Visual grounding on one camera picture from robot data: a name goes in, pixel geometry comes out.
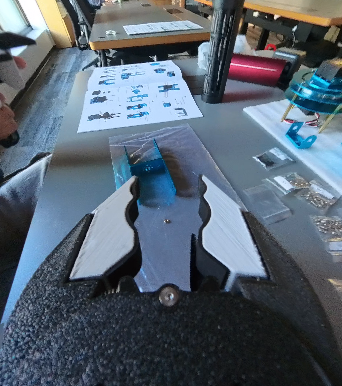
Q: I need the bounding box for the grey desk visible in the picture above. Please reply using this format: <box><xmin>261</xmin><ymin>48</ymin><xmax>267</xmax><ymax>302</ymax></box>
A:
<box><xmin>1</xmin><ymin>59</ymin><xmax>342</xmax><ymax>386</ymax></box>

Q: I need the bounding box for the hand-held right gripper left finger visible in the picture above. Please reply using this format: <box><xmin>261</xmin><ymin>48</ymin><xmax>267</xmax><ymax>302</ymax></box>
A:
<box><xmin>68</xmin><ymin>176</ymin><xmax>144</xmax><ymax>281</ymax></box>

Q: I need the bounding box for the small blue U bracket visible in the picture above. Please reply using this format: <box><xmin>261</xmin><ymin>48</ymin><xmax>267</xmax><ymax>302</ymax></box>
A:
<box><xmin>285</xmin><ymin>121</ymin><xmax>317</xmax><ymax>150</ymax></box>

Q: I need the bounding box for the white instruction booklet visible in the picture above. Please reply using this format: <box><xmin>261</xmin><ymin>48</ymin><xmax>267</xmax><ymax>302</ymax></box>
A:
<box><xmin>77</xmin><ymin>60</ymin><xmax>204</xmax><ymax>134</ymax></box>

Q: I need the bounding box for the black perforated cylinder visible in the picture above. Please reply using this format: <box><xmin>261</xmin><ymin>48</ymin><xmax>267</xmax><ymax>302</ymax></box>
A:
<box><xmin>201</xmin><ymin>0</ymin><xmax>246</xmax><ymax>104</ymax></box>

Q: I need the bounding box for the clear plastic bag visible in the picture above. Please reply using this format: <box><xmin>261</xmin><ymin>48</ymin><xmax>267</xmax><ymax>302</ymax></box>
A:
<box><xmin>108</xmin><ymin>123</ymin><xmax>248</xmax><ymax>293</ymax></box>

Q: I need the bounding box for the white foam sheet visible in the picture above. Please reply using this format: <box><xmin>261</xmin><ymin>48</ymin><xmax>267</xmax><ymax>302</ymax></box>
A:
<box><xmin>243</xmin><ymin>100</ymin><xmax>342</xmax><ymax>208</ymax></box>

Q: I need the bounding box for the pile of small hardware packets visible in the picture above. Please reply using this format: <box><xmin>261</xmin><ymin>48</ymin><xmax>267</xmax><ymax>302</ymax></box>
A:
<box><xmin>243</xmin><ymin>147</ymin><xmax>342</xmax><ymax>275</ymax></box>

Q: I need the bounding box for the blue acrylic robot base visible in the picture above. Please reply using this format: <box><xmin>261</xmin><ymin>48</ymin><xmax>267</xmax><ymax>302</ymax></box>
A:
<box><xmin>281</xmin><ymin>59</ymin><xmax>342</xmax><ymax>134</ymax></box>

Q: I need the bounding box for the dark grey box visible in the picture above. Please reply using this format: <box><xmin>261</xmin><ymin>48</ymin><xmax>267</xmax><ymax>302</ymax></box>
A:
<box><xmin>273</xmin><ymin>48</ymin><xmax>307</xmax><ymax>88</ymax></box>

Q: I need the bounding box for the black office chair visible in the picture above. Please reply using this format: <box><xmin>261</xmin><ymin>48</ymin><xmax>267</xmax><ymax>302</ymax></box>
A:
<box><xmin>61</xmin><ymin>0</ymin><xmax>102</xmax><ymax>71</ymax></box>

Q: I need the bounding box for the printed paper sheet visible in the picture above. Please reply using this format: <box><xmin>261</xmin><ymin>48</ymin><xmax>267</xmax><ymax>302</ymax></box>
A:
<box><xmin>123</xmin><ymin>21</ymin><xmax>204</xmax><ymax>35</ymax></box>

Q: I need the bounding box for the wooden edged desk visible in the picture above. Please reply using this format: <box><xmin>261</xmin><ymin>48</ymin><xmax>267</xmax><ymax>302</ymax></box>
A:
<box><xmin>89</xmin><ymin>3</ymin><xmax>212</xmax><ymax>50</ymax></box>
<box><xmin>193</xmin><ymin>0</ymin><xmax>342</xmax><ymax>28</ymax></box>

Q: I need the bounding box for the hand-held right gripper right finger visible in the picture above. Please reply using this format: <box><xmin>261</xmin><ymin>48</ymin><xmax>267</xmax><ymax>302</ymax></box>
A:
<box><xmin>197</xmin><ymin>174</ymin><xmax>270</xmax><ymax>292</ymax></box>

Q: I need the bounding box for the white crumpled plastic bag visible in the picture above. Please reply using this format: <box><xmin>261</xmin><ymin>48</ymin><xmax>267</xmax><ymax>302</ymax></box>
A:
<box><xmin>197</xmin><ymin>34</ymin><xmax>257</xmax><ymax>71</ymax></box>

